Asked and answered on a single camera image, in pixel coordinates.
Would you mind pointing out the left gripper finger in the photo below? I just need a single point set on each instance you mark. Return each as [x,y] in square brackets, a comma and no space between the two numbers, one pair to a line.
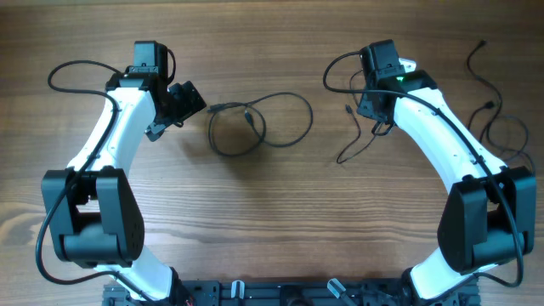
[154,131]
[186,101]

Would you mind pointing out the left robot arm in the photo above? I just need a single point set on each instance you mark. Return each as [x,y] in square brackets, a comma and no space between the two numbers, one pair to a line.
[93,225]

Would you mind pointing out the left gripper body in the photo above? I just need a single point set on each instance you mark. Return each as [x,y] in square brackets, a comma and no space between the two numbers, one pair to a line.
[163,118]

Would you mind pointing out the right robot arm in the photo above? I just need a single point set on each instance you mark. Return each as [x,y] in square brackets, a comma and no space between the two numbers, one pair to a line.
[490,213]

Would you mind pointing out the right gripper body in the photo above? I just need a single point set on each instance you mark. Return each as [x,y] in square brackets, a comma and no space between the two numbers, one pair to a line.
[365,108]

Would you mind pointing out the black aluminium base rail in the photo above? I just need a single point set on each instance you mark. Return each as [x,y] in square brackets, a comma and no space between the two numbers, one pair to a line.
[379,292]

